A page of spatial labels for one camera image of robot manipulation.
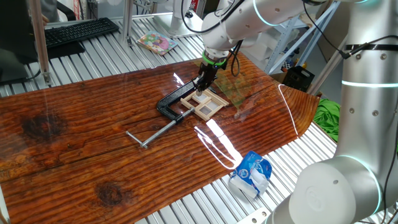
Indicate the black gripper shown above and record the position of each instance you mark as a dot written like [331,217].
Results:
[207,74]

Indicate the miniature wooden sliding window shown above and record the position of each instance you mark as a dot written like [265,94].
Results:
[206,104]

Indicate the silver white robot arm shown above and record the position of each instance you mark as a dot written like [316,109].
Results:
[367,124]

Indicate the black C-clamp with steel screw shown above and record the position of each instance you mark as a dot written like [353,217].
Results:
[162,107]

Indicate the colourful children's book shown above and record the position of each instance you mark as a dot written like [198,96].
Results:
[157,42]

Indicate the white stand base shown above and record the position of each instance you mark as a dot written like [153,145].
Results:
[169,26]

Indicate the white foam boxes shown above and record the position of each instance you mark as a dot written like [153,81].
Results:
[264,43]

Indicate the grey metal shelf rack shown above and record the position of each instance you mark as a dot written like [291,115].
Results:
[280,47]

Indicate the blue tissue pack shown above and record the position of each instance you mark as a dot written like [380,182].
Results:
[248,169]

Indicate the black plastic crate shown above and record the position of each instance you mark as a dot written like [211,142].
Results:
[297,79]

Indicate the glossy wood grain mat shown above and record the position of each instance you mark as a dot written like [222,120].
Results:
[93,140]

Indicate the green cloth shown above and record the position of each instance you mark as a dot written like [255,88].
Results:
[326,118]

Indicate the black computer keyboard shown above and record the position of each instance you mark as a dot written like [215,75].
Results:
[77,31]

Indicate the black monitor stand base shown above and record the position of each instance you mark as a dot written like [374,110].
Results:
[66,49]

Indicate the brown cardboard box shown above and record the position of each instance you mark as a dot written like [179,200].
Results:
[334,34]

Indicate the black office chair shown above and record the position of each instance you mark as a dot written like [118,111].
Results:
[70,11]

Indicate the person in grey shirt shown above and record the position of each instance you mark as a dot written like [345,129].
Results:
[49,7]

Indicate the black computer monitor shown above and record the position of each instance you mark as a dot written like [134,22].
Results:
[15,31]

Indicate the aluminium frame post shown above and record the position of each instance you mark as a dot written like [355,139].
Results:
[42,46]
[127,21]

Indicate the aluminium frame strut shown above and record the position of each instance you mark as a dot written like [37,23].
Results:
[329,63]

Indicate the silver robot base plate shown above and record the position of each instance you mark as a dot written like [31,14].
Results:
[255,216]

